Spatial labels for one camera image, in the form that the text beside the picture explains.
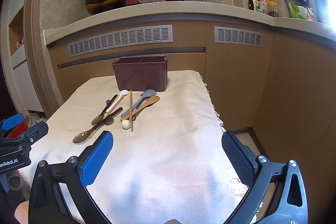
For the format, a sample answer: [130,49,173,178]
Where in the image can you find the maroon plastic utensil holder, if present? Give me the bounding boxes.
[112,55,169,92]

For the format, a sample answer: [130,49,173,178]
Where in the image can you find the pale crumpled cloth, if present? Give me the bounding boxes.
[28,112,48,126]

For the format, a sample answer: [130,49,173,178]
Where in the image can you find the wooden kitchen cabinet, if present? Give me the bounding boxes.
[49,17,336,159]

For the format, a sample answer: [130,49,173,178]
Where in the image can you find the green plastic bag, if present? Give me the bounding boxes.
[289,1,306,20]

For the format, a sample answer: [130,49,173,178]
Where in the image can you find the beige kitchen counter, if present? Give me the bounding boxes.
[43,5,336,46]

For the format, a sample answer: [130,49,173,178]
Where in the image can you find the black pot yellow handles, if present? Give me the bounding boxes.
[84,0,127,16]

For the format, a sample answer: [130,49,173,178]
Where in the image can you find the small grey vent grille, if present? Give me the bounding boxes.
[214,26,263,46]

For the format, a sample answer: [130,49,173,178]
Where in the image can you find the white tablecloth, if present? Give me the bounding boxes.
[17,70,248,224]

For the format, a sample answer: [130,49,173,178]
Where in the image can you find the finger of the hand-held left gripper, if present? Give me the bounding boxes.
[0,113,24,135]
[0,122,49,151]

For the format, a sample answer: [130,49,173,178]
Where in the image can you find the wooden chopstick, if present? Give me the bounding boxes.
[129,90,134,132]

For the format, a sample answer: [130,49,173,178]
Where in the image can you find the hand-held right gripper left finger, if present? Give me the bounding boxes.
[28,131,114,224]

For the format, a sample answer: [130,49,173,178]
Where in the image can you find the steel spoon smiley handle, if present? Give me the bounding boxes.
[104,99,115,125]

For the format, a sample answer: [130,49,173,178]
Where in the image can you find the dark metal spoon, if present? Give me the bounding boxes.
[91,94,119,125]

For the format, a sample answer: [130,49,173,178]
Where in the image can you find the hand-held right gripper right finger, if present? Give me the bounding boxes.
[221,130,309,224]

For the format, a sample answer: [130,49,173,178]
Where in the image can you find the jar with yellow lid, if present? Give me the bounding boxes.
[266,1,278,17]

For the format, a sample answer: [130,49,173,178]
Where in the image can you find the large grey vent grille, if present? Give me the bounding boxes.
[68,25,174,58]

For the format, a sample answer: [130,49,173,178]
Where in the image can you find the white shelf cabinet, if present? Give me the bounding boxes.
[0,0,44,114]

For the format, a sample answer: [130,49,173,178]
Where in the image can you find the person's left forearm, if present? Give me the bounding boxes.
[14,200,30,224]

